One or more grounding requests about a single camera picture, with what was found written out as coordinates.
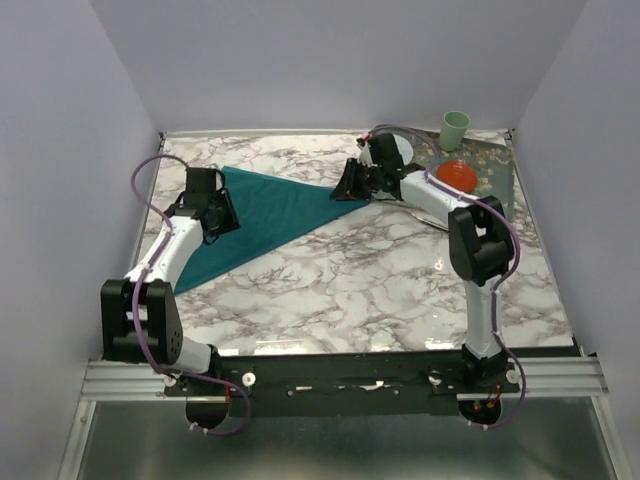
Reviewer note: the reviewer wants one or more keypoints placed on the teal cloth napkin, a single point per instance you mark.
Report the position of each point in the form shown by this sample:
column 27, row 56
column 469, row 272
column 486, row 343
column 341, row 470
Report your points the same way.
column 272, row 211

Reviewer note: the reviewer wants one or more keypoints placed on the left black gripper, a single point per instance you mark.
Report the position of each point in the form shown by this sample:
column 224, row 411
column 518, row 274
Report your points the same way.
column 232, row 222

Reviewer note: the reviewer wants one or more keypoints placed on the aluminium frame rail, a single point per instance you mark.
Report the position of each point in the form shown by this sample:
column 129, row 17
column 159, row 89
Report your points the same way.
column 112, row 381

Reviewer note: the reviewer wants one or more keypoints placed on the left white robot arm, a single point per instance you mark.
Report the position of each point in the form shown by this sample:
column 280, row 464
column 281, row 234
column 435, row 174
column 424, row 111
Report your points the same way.
column 140, row 318

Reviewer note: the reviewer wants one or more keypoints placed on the floral green serving tray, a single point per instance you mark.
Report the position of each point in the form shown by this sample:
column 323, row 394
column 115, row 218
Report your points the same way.
column 485, row 151

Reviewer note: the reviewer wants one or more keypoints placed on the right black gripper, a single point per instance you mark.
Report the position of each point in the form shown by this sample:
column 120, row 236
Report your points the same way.
column 346, row 189

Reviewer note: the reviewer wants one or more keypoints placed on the light green cup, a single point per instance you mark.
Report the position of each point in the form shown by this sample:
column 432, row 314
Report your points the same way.
column 453, row 130

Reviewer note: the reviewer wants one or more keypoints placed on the silver metal fork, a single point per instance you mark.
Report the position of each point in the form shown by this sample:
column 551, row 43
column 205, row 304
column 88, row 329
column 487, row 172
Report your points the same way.
column 430, row 223

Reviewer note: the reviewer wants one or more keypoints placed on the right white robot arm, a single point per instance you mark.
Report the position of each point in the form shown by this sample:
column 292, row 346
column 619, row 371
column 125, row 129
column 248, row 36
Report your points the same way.
column 483, row 250

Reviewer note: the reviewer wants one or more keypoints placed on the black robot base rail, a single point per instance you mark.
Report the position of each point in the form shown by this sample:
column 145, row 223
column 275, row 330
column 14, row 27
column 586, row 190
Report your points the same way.
column 388, row 383

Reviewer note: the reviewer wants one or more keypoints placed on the light blue small plate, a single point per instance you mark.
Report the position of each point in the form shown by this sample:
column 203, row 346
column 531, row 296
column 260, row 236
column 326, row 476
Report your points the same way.
column 404, row 148

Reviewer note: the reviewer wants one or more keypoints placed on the red small bowl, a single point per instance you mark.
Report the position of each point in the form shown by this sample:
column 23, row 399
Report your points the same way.
column 458, row 175

